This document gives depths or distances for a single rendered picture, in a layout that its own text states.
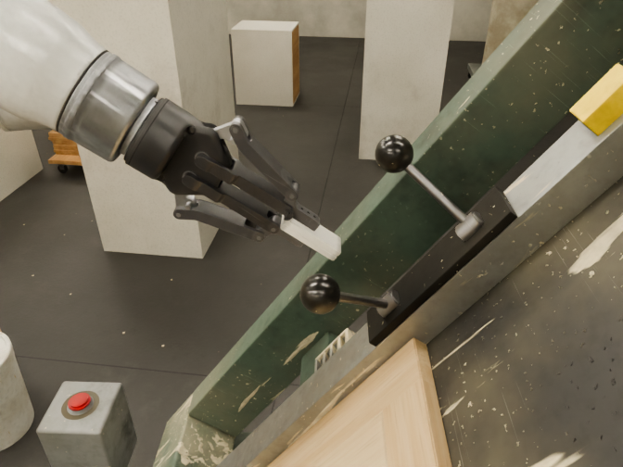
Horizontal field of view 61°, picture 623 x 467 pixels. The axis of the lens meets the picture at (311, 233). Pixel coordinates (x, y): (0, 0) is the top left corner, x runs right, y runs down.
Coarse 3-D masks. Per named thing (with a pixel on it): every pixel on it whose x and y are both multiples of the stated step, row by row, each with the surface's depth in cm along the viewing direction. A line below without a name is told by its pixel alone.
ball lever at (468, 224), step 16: (384, 144) 51; (400, 144) 50; (384, 160) 51; (400, 160) 50; (416, 176) 51; (432, 192) 51; (448, 208) 50; (464, 224) 50; (480, 224) 49; (464, 240) 50
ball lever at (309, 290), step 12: (312, 276) 48; (324, 276) 48; (300, 288) 48; (312, 288) 47; (324, 288) 47; (336, 288) 48; (312, 300) 47; (324, 300) 47; (336, 300) 48; (348, 300) 51; (360, 300) 52; (372, 300) 53; (384, 300) 54; (396, 300) 54; (312, 312) 48; (324, 312) 48; (384, 312) 55
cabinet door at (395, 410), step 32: (416, 352) 53; (384, 384) 55; (416, 384) 50; (352, 416) 56; (384, 416) 52; (416, 416) 47; (288, 448) 65; (320, 448) 58; (352, 448) 54; (384, 448) 49; (416, 448) 45; (448, 448) 44
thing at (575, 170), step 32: (576, 128) 46; (608, 128) 43; (544, 160) 48; (576, 160) 44; (608, 160) 43; (512, 192) 49; (544, 192) 45; (576, 192) 45; (512, 224) 47; (544, 224) 47; (480, 256) 49; (512, 256) 49; (448, 288) 51; (480, 288) 51; (416, 320) 53; (448, 320) 53; (352, 352) 59; (384, 352) 56; (320, 384) 62; (352, 384) 59; (288, 416) 65; (320, 416) 62; (256, 448) 68
